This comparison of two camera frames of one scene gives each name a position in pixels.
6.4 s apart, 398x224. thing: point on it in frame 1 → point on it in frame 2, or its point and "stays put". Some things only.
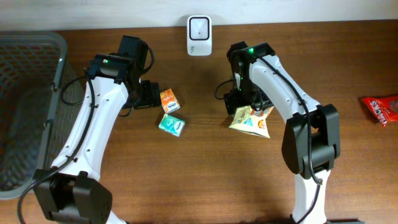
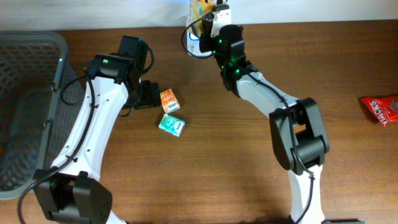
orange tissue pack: [170, 102] stays put
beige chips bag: [253, 122] → [198, 9]
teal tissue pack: [171, 124] stays put
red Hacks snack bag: [385, 108] stays put
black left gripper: [152, 94] stays put
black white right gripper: [232, 104] → [204, 38]
